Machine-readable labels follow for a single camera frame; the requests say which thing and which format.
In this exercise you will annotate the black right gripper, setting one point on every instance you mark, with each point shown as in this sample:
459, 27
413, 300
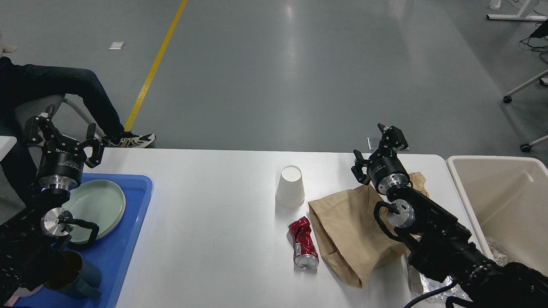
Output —
386, 171

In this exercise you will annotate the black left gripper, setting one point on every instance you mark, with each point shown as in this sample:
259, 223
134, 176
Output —
58, 168

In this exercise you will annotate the light green plate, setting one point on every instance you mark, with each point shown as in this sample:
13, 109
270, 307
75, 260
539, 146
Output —
87, 200

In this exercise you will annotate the dark teal mug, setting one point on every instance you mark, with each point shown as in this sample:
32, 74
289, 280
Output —
78, 278

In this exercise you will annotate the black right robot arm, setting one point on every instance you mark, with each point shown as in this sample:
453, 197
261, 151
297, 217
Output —
439, 245

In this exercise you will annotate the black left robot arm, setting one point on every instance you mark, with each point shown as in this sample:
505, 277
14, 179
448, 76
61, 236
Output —
32, 241

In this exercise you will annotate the grey floor socket plate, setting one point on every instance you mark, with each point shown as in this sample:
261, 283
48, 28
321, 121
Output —
374, 142

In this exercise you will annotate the grey office chair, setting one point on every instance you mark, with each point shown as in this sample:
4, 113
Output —
25, 111

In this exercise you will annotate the crumpled brown paper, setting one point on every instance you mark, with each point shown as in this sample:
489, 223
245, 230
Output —
417, 181

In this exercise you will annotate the seated person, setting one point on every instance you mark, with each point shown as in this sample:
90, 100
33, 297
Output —
22, 83

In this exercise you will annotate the yellow plate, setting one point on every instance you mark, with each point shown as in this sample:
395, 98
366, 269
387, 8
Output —
109, 217

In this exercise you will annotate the brown paper bag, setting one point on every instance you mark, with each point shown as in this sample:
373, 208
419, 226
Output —
349, 239

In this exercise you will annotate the white paper cup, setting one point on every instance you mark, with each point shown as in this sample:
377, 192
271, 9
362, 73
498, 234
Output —
290, 190

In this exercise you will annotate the crushed red soda can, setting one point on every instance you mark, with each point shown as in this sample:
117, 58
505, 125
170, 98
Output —
305, 253

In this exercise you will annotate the blue plastic tray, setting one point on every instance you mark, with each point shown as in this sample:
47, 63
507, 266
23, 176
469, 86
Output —
111, 254

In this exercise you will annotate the beige plastic bin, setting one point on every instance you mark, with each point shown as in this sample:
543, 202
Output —
506, 200

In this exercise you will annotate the crumpled aluminium foil tray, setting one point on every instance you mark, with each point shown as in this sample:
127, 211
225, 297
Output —
419, 284

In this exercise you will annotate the pink mug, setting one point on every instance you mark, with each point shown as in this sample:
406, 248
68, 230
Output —
22, 293

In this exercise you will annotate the crumpled foil in bin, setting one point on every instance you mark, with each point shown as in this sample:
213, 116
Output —
499, 253

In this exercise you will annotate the white desk leg frame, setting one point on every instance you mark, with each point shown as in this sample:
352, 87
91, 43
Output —
523, 10

